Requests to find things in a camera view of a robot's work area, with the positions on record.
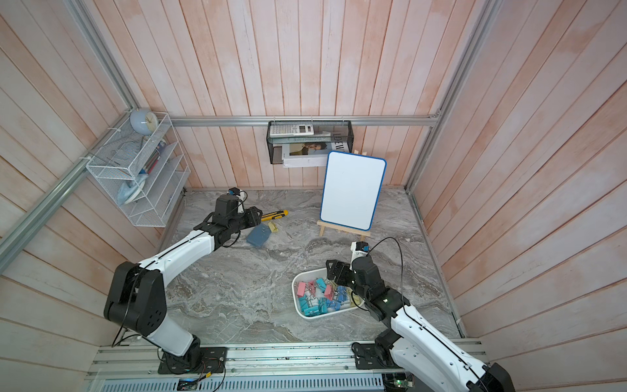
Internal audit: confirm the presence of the teal binder clip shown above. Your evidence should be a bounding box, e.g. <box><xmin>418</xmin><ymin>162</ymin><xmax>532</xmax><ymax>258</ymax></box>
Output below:
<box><xmin>298</xmin><ymin>297</ymin><xmax>310</xmax><ymax>313</ymax></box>
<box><xmin>318</xmin><ymin>298</ymin><xmax>328</xmax><ymax>315</ymax></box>
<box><xmin>316</xmin><ymin>279</ymin><xmax>327</xmax><ymax>292</ymax></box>

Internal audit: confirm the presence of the white plastic storage box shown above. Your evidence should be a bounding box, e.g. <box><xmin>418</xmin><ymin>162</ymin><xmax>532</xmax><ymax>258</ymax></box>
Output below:
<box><xmin>292</xmin><ymin>268</ymin><xmax>363</xmax><ymax>319</ymax></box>

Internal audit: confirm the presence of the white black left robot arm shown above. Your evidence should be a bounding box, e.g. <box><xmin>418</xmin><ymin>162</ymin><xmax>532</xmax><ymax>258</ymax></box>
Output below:
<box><xmin>104</xmin><ymin>188</ymin><xmax>262</xmax><ymax>374</ymax></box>

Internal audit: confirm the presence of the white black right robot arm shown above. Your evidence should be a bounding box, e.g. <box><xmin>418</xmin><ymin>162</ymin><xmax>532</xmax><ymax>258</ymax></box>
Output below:
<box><xmin>326</xmin><ymin>255</ymin><xmax>515</xmax><ymax>391</ymax></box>

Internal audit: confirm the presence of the yellow black utility knife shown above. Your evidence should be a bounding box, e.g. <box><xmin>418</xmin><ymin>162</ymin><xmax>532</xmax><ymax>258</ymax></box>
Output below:
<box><xmin>261</xmin><ymin>210</ymin><xmax>289</xmax><ymax>221</ymax></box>

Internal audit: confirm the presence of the magazine with photo cover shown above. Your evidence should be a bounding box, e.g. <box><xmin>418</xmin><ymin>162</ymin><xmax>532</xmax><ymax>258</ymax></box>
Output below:
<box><xmin>282</xmin><ymin>141</ymin><xmax>349</xmax><ymax>168</ymax></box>

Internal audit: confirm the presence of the white calculator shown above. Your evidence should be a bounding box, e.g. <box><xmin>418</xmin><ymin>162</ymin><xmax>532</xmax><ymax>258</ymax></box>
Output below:
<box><xmin>269</xmin><ymin>122</ymin><xmax>314</xmax><ymax>138</ymax></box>

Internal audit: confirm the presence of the white blue item in rack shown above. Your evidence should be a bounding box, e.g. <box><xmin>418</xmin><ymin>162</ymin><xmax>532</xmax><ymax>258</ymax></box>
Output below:
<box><xmin>115</xmin><ymin>173</ymin><xmax>148</xmax><ymax>206</ymax></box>

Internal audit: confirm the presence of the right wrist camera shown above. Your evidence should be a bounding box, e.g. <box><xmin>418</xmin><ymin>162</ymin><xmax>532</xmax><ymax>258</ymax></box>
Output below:
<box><xmin>350</xmin><ymin>241</ymin><xmax>370</xmax><ymax>263</ymax></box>

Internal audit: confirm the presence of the black mesh wall tray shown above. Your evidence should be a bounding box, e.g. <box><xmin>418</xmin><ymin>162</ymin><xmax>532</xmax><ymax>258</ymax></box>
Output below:
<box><xmin>266</xmin><ymin>120</ymin><xmax>354</xmax><ymax>168</ymax></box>

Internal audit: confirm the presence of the white board blue frame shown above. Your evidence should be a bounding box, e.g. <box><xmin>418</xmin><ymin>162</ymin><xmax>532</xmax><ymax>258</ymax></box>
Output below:
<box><xmin>320</xmin><ymin>151</ymin><xmax>387</xmax><ymax>231</ymax></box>

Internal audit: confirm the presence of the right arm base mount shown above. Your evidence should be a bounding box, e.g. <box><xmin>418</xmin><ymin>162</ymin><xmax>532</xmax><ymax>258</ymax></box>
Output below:
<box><xmin>351</xmin><ymin>340</ymin><xmax>401</xmax><ymax>370</ymax></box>

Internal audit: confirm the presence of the aluminium frame rail back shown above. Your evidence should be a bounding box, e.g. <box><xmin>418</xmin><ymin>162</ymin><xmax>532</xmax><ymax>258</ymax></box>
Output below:
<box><xmin>171</xmin><ymin>115</ymin><xmax>439</xmax><ymax>127</ymax></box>

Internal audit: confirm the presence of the aluminium frame rail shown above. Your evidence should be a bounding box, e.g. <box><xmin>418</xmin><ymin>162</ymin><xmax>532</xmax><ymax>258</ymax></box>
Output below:
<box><xmin>404</xmin><ymin>1</ymin><xmax>503</xmax><ymax>195</ymax></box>
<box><xmin>1</xmin><ymin>109</ymin><xmax>134</xmax><ymax>273</ymax></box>
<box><xmin>171</xmin><ymin>115</ymin><xmax>439</xmax><ymax>127</ymax></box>

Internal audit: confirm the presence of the white wire mesh shelf rack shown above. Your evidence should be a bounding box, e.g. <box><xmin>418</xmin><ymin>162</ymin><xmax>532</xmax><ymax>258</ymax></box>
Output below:
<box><xmin>87</xmin><ymin>112</ymin><xmax>191</xmax><ymax>227</ymax></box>

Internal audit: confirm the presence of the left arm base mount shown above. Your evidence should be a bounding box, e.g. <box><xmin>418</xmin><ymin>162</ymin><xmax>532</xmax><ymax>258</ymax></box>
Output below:
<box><xmin>158</xmin><ymin>336</ymin><xmax>228</xmax><ymax>375</ymax></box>

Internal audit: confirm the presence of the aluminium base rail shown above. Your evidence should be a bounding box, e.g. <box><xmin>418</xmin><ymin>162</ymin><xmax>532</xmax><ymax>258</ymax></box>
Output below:
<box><xmin>86</xmin><ymin>342</ymin><xmax>414</xmax><ymax>391</ymax></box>

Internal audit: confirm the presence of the aluminium frame rail left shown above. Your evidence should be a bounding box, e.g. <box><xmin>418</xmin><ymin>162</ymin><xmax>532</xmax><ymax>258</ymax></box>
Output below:
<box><xmin>1</xmin><ymin>109</ymin><xmax>134</xmax><ymax>273</ymax></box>

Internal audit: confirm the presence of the aluminium frame rail right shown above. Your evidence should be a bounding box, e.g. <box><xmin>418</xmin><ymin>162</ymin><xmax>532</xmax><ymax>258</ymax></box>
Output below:
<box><xmin>404</xmin><ymin>1</ymin><xmax>503</xmax><ymax>195</ymax></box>

